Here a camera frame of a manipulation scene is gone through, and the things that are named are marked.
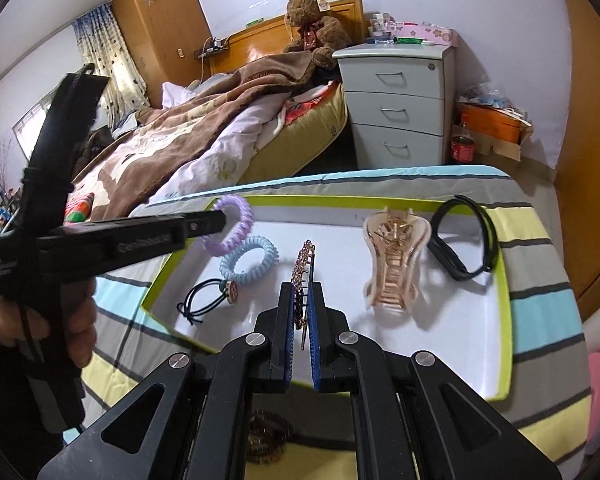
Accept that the grey drawer nightstand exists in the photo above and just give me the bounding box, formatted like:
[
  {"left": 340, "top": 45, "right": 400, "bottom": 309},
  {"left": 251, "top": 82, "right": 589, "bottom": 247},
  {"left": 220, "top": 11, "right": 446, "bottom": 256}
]
[{"left": 332, "top": 42, "right": 456, "bottom": 170}]

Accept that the large wooden wardrobe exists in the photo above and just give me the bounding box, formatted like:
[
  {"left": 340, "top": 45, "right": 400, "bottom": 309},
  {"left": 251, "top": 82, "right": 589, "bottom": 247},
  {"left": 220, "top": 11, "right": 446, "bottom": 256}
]
[{"left": 555, "top": 0, "right": 600, "bottom": 321}]

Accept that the headboard shelf with power strip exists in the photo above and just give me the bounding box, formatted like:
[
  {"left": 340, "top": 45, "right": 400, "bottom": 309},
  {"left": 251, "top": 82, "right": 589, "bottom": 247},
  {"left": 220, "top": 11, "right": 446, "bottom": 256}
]
[{"left": 195, "top": 35, "right": 231, "bottom": 58}]

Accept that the brown bead bracelet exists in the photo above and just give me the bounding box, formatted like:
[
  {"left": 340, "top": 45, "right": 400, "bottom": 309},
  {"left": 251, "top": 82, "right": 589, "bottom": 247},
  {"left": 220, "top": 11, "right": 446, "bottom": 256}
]
[{"left": 247, "top": 410, "right": 293, "bottom": 463}]

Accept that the blue spiral hair tie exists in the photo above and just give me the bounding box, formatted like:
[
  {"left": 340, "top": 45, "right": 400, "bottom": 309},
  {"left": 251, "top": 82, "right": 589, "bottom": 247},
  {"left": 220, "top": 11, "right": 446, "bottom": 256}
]
[{"left": 220, "top": 236, "right": 279, "bottom": 286}]

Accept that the red label cola bottle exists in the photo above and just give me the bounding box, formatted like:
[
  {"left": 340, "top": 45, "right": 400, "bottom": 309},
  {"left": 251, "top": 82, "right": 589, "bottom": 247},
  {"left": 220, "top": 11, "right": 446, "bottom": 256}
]
[{"left": 450, "top": 115, "right": 478, "bottom": 165}]

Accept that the black fitness band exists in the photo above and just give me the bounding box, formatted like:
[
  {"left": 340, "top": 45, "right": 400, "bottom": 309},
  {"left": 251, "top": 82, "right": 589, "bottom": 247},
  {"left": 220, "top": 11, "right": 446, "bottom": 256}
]
[{"left": 426, "top": 195, "right": 501, "bottom": 281}]

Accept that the window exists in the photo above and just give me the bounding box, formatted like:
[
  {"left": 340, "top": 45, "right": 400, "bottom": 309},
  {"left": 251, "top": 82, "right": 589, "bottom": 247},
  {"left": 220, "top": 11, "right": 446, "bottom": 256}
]
[{"left": 12, "top": 105, "right": 46, "bottom": 161}]

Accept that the person's left hand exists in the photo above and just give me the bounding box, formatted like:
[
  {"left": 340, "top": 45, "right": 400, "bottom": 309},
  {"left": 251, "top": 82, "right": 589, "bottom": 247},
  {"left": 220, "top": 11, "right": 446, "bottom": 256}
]
[{"left": 0, "top": 280, "right": 98, "bottom": 368}]

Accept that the green box lid tray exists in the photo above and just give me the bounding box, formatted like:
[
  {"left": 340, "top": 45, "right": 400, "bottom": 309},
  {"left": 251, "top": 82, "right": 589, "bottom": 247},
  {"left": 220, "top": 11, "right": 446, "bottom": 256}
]
[{"left": 140, "top": 194, "right": 511, "bottom": 401}]

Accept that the dotted curtain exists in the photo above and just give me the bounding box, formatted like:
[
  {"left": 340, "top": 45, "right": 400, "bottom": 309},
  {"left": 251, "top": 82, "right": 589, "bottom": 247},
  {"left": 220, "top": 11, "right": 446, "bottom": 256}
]
[{"left": 72, "top": 2, "right": 151, "bottom": 131}]

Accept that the pink floral box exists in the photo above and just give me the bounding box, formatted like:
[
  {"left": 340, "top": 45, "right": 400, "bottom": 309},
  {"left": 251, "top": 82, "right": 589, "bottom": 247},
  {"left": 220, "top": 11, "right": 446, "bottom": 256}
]
[{"left": 392, "top": 22, "right": 453, "bottom": 45}]

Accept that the brown teddy bear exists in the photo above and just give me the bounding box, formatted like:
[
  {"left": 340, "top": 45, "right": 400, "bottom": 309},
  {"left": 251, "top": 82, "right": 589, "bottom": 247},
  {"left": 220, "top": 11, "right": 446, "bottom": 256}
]
[{"left": 282, "top": 0, "right": 353, "bottom": 71}]

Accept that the jeweled hair comb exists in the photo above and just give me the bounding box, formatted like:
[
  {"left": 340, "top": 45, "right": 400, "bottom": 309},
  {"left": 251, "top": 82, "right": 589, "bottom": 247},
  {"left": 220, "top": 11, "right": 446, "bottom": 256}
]
[{"left": 290, "top": 241, "right": 317, "bottom": 351}]

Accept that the brown patterned blanket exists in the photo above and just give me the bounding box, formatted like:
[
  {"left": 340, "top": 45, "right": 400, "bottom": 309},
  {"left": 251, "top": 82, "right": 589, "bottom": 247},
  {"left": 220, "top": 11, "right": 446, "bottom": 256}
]
[{"left": 65, "top": 50, "right": 326, "bottom": 223}]

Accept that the orange box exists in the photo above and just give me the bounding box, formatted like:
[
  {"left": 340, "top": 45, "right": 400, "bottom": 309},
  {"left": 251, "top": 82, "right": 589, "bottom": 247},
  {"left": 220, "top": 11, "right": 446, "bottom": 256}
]
[{"left": 457, "top": 102, "right": 526, "bottom": 153}]

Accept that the white quilt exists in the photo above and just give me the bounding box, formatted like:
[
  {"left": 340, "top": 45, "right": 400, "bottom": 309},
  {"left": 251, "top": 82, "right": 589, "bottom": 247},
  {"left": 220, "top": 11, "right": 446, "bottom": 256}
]
[{"left": 150, "top": 80, "right": 301, "bottom": 206}]

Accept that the yellow mattress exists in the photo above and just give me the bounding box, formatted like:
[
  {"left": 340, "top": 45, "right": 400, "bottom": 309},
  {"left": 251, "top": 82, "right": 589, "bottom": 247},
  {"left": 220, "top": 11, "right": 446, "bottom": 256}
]
[{"left": 252, "top": 82, "right": 351, "bottom": 181}]

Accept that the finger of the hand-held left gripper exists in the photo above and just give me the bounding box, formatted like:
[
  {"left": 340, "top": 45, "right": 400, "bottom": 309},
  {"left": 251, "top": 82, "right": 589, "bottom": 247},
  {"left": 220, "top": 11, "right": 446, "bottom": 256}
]
[{"left": 180, "top": 210, "right": 227, "bottom": 246}]

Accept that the wooden bed headboard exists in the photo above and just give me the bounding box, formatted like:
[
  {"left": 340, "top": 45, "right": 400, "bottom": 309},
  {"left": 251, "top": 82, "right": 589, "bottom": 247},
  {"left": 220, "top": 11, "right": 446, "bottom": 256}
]
[{"left": 200, "top": 0, "right": 365, "bottom": 78}]

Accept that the wooden wardrobe with star decals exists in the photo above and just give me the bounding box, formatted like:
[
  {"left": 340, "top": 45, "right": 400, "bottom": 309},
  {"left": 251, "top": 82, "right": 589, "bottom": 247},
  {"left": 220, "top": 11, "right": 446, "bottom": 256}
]
[{"left": 111, "top": 0, "right": 213, "bottom": 111}]

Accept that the rose gold hair claw clip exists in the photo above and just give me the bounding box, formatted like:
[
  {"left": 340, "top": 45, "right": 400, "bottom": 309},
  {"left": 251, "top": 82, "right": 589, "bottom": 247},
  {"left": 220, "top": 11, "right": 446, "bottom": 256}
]
[{"left": 362, "top": 208, "right": 432, "bottom": 313}]

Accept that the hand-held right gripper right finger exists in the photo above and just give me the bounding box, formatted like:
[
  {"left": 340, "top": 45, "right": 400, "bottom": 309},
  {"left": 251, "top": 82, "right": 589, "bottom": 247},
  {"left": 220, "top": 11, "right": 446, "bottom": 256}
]
[{"left": 307, "top": 282, "right": 563, "bottom": 480}]

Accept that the purple spiral hair tie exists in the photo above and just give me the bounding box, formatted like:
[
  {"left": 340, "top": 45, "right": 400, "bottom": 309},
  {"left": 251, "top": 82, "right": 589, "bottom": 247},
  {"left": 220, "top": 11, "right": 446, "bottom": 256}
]
[{"left": 200, "top": 196, "right": 255, "bottom": 256}]

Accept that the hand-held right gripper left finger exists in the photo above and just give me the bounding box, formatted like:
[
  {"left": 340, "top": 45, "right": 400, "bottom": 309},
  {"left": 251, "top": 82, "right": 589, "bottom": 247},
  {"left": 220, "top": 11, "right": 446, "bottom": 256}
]
[{"left": 37, "top": 282, "right": 296, "bottom": 480}]

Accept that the striped tablecloth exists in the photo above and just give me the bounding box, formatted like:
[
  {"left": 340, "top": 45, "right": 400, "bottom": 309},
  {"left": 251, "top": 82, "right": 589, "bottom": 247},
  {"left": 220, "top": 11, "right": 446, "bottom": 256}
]
[{"left": 62, "top": 165, "right": 593, "bottom": 480}]

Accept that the black hair tie with charm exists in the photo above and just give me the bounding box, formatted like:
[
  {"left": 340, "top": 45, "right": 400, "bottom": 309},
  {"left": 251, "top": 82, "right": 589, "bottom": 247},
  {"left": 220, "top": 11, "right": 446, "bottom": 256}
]
[{"left": 176, "top": 278, "right": 241, "bottom": 326}]

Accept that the cardboard box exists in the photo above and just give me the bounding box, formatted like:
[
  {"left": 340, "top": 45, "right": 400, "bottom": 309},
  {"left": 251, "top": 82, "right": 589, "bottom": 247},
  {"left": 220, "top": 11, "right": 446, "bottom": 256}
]
[{"left": 452, "top": 110, "right": 536, "bottom": 161}]

